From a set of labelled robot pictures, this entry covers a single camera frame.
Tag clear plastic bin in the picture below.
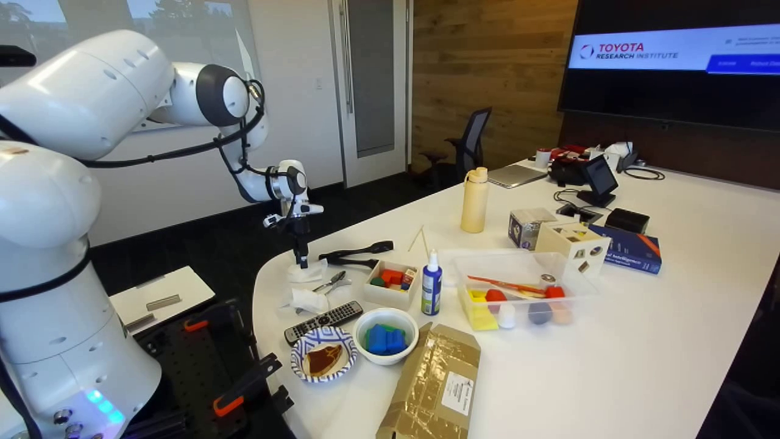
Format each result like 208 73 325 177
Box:
441 248 598 335

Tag blue patterned plate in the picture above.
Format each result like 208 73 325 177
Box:
287 324 360 385

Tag yellow toy block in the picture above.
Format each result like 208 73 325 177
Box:
459 287 500 335

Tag grey laptop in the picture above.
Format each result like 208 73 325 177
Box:
485 161 553 191

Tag white door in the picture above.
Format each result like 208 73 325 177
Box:
327 0 414 191

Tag blue and white bottle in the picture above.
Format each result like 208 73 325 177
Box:
420 251 447 321

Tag black remote control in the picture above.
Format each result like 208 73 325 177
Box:
282 300 366 349

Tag wall television screen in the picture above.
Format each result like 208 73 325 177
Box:
556 0 780 134

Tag blue toy ball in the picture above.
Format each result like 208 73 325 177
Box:
527 300 556 328

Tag black mounted device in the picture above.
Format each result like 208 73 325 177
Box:
0 44 40 71

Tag small white open box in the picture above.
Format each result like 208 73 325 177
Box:
364 260 421 313

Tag brown padded mailer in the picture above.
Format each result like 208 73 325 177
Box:
375 322 483 439

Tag wall whiteboard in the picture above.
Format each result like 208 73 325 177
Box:
0 0 266 150

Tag black tongs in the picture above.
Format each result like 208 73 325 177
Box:
316 240 398 272

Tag black office chair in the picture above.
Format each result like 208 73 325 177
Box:
427 106 496 188

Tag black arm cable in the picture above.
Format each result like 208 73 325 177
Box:
80 76 272 207

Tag white bowl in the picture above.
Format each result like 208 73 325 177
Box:
353 305 421 368

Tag white device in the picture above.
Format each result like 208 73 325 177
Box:
598 139 642 174

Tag small white bottle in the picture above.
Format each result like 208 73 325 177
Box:
498 300 519 332

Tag red toy food pieces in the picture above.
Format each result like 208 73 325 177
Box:
370 267 414 293

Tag white flat board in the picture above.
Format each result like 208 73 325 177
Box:
107 265 219 340

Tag brown food slice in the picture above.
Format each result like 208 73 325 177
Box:
304 343 346 378

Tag red object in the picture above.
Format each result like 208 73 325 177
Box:
548 145 591 165

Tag black clamp orange handle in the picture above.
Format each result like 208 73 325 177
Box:
165 304 246 351
208 351 285 423

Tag blue cardboard box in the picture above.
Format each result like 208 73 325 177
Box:
591 222 665 276

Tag grey cube box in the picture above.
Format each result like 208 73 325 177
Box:
506 206 561 255

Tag thin wooden skewer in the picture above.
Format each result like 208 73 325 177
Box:
407 224 435 261

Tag small black device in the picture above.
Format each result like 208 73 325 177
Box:
556 200 604 224

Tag blue toy block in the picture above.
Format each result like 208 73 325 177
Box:
370 322 409 357

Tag grey metal strip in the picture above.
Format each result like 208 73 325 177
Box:
143 293 185 316
123 313 159 337

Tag orange toy stick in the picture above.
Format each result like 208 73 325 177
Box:
466 273 547 299

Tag black bag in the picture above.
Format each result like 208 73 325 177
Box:
548 155 593 188

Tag white napkin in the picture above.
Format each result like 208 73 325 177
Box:
285 260 330 287
287 287 331 318

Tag black mounting stand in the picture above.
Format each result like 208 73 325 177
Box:
119 295 299 439

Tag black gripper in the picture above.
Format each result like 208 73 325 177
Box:
287 215 313 272

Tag cream squeeze bottle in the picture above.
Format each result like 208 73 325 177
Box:
459 165 493 237

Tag silver metal cutlery piece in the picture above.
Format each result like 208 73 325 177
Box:
313 268 352 295

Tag grey coiled cable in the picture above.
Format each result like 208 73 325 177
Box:
621 165 670 184

